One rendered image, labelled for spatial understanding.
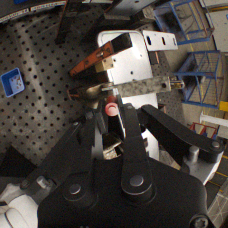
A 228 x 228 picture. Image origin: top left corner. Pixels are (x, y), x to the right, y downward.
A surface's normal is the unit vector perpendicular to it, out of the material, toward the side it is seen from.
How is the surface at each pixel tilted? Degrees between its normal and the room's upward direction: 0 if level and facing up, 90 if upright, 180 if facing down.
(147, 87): 52
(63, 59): 0
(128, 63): 0
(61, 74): 0
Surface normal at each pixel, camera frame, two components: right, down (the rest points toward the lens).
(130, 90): -0.33, 0.43
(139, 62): 0.51, 0.18
